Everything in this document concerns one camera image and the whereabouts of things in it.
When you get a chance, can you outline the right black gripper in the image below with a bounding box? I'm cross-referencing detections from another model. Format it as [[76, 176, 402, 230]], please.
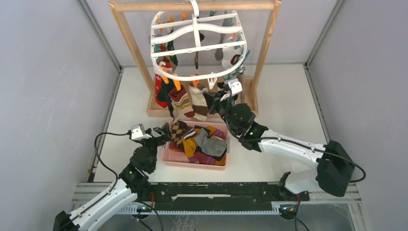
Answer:
[[204, 89, 240, 135]]

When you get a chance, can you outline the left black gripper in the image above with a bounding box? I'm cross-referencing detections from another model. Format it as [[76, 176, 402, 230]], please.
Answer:
[[138, 123, 171, 171]]

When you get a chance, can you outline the pink perforated plastic basket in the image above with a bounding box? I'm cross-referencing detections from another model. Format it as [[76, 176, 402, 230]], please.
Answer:
[[161, 121, 230, 171]]

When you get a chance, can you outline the brown argyle sock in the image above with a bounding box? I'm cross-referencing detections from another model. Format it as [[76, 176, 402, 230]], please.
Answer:
[[170, 121, 192, 146]]

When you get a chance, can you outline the mustard yellow sock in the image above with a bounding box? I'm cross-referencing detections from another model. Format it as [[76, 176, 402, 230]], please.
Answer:
[[181, 128, 201, 158]]

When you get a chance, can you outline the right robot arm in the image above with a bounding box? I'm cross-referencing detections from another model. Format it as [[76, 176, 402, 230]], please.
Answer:
[[204, 90, 358, 200]]

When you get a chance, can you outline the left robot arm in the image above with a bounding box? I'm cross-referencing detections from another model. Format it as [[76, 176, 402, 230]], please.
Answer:
[[53, 123, 171, 231]]

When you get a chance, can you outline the white oval clip hanger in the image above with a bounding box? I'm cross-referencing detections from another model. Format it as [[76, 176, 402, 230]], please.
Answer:
[[150, 0, 249, 82]]

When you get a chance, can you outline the tan sock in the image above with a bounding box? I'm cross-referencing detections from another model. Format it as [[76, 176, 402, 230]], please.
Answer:
[[230, 54, 246, 103]]

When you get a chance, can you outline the red sock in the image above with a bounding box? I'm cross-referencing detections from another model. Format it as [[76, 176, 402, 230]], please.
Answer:
[[155, 61, 173, 108]]

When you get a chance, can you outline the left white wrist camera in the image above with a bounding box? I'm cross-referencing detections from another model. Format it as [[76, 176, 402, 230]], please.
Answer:
[[129, 124, 152, 141]]

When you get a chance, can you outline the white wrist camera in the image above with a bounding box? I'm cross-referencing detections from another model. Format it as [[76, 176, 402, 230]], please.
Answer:
[[221, 78, 243, 101], [129, 124, 152, 141]]

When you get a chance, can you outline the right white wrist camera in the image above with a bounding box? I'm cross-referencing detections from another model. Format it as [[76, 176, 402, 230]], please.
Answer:
[[221, 78, 243, 101]]

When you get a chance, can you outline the wooden hanger rack frame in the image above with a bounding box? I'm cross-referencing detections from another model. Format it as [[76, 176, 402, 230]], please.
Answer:
[[109, 0, 281, 117]]

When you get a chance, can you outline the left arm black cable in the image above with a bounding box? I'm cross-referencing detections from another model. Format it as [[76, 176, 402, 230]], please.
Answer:
[[93, 132, 132, 182]]

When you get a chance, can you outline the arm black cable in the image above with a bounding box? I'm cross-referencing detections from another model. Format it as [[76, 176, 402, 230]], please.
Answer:
[[93, 132, 132, 182], [223, 99, 367, 184]]

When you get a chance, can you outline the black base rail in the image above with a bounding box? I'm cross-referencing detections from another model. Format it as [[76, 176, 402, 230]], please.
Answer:
[[138, 182, 310, 212]]

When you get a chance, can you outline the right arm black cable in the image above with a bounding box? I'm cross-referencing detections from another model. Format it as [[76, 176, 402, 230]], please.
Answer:
[[223, 99, 367, 184]]

